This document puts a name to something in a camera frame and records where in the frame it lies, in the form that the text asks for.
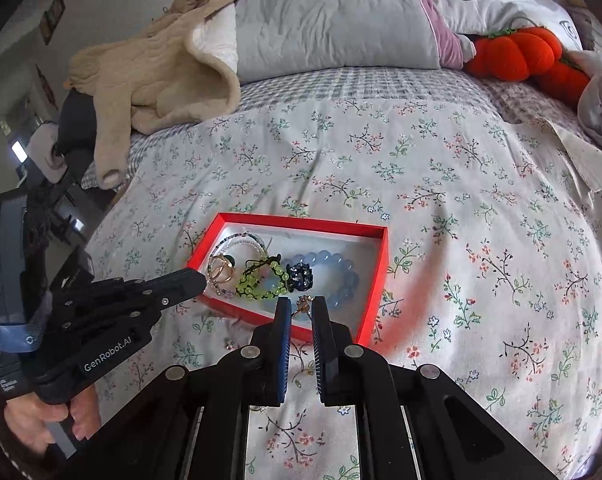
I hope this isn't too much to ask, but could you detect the gold ring green stone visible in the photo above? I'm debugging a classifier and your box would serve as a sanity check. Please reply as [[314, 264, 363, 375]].
[[207, 254, 236, 284]]

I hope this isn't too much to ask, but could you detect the light blue bead bracelet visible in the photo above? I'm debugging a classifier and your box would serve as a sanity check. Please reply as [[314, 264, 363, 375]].
[[259, 249, 361, 317]]

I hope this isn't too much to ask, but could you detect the green bead black cord bracelet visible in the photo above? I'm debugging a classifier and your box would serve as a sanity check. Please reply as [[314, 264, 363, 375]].
[[233, 253, 290, 302]]

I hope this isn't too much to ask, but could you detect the black hair claw clip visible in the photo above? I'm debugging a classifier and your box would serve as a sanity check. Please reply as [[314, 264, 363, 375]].
[[286, 262, 314, 292]]

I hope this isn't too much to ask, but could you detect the white pearl bead bracelet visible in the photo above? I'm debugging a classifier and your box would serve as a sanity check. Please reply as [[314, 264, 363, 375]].
[[207, 234, 270, 296]]

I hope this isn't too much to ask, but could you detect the small gold charm earring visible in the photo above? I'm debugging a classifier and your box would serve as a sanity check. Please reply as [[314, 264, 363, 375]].
[[291, 295, 313, 318]]

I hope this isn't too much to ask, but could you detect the left human hand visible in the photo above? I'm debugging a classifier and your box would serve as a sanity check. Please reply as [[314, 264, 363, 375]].
[[4, 386, 102, 456]]

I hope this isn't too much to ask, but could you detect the red Ace cardboard box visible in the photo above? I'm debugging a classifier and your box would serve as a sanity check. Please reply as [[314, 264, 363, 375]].
[[187, 212, 389, 344]]

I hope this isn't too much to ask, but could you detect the smartphone on left gripper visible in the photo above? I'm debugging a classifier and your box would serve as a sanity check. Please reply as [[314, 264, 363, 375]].
[[0, 188, 34, 353]]

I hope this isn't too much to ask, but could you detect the dark chair beside bed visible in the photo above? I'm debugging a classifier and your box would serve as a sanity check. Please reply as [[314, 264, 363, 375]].
[[26, 90, 115, 243]]

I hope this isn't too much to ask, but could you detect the floral white duvet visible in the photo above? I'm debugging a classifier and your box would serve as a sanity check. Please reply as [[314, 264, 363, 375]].
[[88, 98, 602, 479]]

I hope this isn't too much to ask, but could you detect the beige fleece jacket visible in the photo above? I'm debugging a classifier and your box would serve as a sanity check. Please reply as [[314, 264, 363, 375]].
[[65, 0, 240, 190]]

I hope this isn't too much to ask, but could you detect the grey quilted pillow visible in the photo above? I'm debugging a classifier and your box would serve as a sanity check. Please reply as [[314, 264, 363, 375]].
[[236, 0, 476, 84]]

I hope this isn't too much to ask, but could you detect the orange plush pumpkin toy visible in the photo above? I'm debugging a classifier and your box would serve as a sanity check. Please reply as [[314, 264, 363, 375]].
[[465, 27, 590, 110]]

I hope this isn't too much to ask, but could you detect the crumpled grey patterned clothing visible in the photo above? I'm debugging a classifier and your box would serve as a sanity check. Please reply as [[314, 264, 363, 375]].
[[568, 50, 602, 149]]

